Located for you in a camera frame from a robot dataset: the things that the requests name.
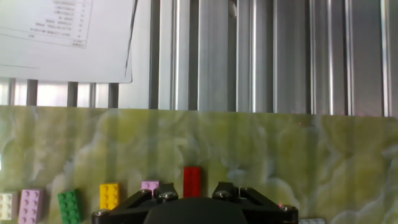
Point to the green Lego brick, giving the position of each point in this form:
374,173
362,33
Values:
70,207

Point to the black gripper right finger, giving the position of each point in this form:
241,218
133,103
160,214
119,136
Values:
264,208

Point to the white Lego brick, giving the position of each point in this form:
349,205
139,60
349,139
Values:
7,206

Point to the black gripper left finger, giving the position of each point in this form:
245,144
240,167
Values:
124,208

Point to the yellow Lego brick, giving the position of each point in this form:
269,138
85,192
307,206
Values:
109,196

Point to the green marble pattern mat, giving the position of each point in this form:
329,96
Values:
280,149

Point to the red long Lego brick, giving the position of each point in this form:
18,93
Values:
192,182

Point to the grey Lego baseplate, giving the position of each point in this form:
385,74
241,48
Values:
312,221

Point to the printed white paper sheet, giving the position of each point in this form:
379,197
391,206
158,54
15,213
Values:
62,62

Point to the pink Lego brick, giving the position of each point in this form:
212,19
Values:
150,186
30,207

